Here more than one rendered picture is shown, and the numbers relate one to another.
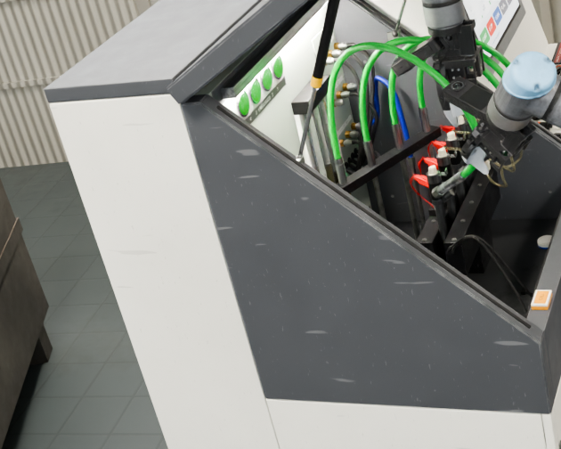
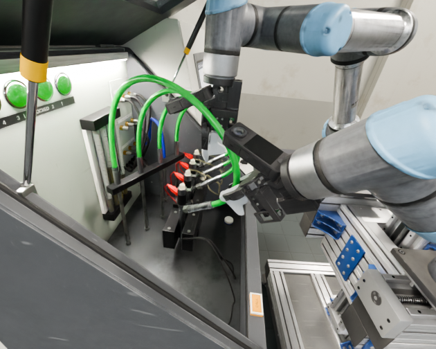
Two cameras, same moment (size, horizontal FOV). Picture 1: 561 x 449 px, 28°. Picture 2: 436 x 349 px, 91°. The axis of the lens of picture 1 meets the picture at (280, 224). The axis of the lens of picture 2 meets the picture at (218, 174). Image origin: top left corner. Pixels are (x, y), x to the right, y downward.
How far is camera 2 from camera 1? 1.66 m
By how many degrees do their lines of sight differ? 23
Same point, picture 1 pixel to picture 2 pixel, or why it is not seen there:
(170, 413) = not seen: outside the picture
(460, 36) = (231, 91)
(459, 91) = (243, 138)
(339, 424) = not seen: outside the picture
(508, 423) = not seen: outside the picture
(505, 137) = (284, 197)
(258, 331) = not seen: outside the picture
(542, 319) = (261, 331)
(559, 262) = (256, 257)
